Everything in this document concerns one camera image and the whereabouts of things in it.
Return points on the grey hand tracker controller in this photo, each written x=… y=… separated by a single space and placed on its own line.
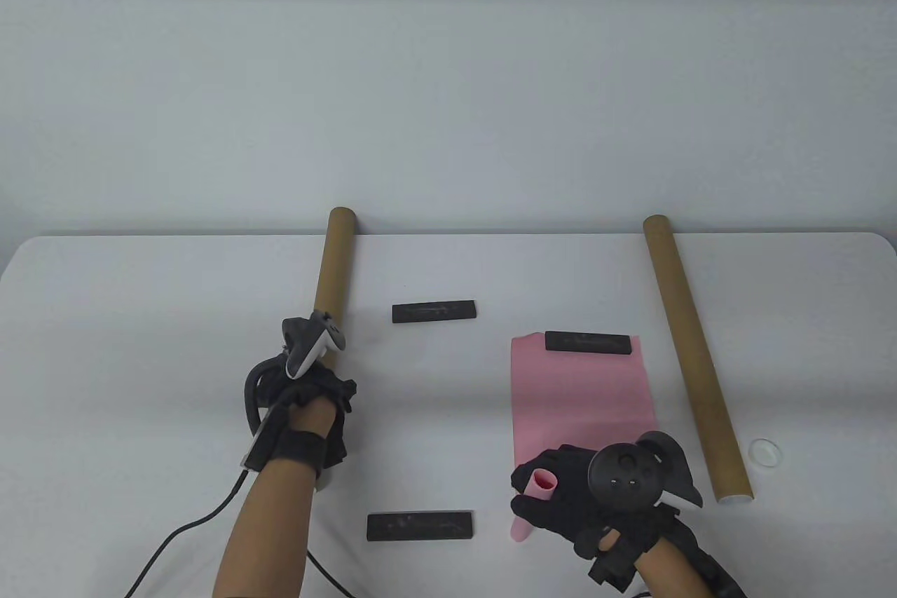
x=627 y=475
x=308 y=342

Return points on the person's right forearm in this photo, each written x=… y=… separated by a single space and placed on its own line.
x=669 y=570

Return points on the brown cardboard mailing tube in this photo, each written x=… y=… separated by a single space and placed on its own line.
x=683 y=331
x=335 y=261

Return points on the person's left forearm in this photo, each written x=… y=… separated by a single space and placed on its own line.
x=273 y=528

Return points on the person's left hand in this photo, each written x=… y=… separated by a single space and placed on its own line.
x=329 y=388

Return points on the person's right hand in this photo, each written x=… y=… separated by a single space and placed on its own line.
x=567 y=507

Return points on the black bar paperweight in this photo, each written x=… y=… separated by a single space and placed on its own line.
x=419 y=526
x=434 y=313
x=587 y=342

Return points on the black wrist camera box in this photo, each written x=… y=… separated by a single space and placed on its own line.
x=725 y=580
x=270 y=433

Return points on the pink paper sheet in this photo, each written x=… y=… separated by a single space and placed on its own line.
x=520 y=528
x=581 y=395

